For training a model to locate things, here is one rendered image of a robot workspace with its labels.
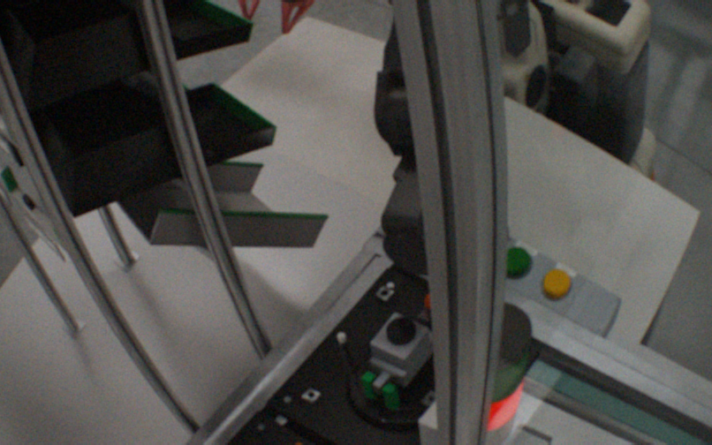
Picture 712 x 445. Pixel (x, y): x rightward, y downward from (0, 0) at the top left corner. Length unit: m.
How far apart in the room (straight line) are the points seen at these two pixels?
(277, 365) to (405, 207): 0.36
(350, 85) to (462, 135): 1.17
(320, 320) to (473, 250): 0.73
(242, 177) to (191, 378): 0.29
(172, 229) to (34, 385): 0.52
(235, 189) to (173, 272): 0.21
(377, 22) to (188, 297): 1.91
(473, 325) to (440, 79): 0.15
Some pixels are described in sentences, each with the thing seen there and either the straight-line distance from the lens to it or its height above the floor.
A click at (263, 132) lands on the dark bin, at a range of 0.94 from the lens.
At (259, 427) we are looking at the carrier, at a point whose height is 0.97.
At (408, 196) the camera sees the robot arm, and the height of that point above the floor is 1.27.
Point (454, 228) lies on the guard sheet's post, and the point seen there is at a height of 1.56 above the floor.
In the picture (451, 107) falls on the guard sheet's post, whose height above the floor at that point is 1.64.
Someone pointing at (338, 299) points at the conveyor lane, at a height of 0.95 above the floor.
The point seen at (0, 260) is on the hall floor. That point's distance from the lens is 2.82.
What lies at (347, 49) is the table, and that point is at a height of 0.86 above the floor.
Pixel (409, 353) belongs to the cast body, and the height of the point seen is 1.08.
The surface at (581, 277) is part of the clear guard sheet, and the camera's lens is 0.37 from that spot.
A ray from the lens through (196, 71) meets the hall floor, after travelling 3.01.
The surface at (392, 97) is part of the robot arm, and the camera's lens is 0.78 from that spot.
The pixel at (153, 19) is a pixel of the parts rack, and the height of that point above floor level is 1.48.
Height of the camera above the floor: 1.87
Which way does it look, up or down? 51 degrees down
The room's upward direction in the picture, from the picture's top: 11 degrees counter-clockwise
